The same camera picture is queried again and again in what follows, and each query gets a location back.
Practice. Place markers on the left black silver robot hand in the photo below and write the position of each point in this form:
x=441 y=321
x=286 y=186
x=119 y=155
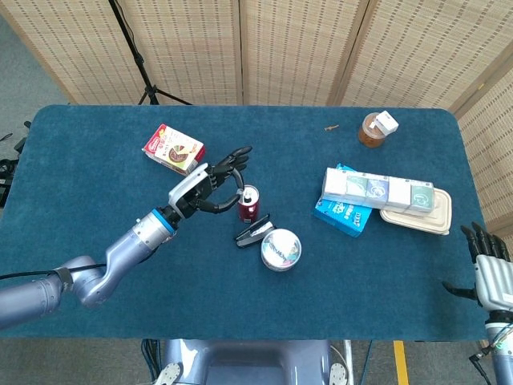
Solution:
x=192 y=190

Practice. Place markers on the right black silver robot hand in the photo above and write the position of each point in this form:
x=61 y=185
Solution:
x=495 y=280

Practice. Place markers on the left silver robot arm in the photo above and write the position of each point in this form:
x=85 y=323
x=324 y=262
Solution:
x=120 y=252

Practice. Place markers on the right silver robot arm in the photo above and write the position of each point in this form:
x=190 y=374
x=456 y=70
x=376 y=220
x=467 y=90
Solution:
x=503 y=353

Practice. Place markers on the red soda can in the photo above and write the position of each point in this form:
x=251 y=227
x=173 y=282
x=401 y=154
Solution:
x=248 y=210

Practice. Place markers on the red white food box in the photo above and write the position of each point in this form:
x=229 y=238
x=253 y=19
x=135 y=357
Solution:
x=174 y=150

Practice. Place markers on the black stapler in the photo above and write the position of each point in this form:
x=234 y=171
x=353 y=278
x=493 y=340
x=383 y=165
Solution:
x=250 y=234

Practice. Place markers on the beige lidded food container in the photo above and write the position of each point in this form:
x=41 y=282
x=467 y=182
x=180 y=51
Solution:
x=439 y=218

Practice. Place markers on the round silver tin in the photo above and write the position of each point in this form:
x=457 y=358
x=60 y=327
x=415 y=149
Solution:
x=280 y=248

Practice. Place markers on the bamboo screen panel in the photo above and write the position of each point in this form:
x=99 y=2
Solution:
x=421 y=52
x=493 y=160
x=296 y=48
x=80 y=48

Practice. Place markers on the black tripod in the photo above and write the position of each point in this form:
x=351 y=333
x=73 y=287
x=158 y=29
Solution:
x=140 y=64

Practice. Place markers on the wrapped tissue multipack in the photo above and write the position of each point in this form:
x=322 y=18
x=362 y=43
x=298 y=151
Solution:
x=376 y=190

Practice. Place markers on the blue cardboard box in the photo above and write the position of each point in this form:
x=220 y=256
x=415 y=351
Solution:
x=340 y=216

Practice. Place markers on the blue table cloth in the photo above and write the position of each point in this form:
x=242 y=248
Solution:
x=320 y=288

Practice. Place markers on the silver blue robot torso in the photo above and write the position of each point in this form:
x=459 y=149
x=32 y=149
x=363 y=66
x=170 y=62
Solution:
x=248 y=363

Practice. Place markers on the black equipment on floor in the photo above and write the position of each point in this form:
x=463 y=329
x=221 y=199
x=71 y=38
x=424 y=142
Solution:
x=8 y=168

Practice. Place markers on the amber jar of rubber bands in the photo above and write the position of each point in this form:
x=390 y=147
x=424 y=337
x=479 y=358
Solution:
x=370 y=138

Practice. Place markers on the small white box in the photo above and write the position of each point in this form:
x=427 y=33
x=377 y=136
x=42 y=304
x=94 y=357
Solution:
x=385 y=122

